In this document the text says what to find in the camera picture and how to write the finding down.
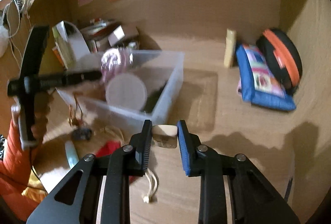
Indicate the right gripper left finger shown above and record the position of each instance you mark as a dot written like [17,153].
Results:
[131,160]

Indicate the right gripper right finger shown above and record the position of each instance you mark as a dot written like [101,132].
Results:
[200,160]

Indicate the red drawstring pouch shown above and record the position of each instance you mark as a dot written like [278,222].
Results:
[107,149]

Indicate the cream eraser block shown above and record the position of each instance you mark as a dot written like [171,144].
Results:
[165,136]

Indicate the black small clip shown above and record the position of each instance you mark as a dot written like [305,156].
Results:
[81,134]

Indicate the mint green highlighter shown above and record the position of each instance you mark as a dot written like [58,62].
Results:
[71,154]

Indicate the orange sleeve forearm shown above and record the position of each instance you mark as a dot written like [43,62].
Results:
[15,174]

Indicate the left hand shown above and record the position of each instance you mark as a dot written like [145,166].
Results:
[41,110]

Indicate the white paper receipt stand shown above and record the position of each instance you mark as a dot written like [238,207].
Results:
[70,43]

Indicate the white round lidded jar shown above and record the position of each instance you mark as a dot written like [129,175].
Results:
[126,90]

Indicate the stack of books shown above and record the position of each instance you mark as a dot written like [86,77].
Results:
[96,35]

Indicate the pink striped pouch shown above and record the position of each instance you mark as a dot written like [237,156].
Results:
[115,61]

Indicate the white small box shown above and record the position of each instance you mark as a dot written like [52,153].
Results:
[116,36]

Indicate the blue patterned pouch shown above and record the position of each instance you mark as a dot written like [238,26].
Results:
[257,84]

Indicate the clear plastic storage bin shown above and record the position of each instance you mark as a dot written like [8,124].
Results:
[162,73]

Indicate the cream yellow tube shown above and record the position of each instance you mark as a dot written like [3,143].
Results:
[230,45]

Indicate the black orange round case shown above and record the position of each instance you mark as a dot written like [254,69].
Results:
[282,57]

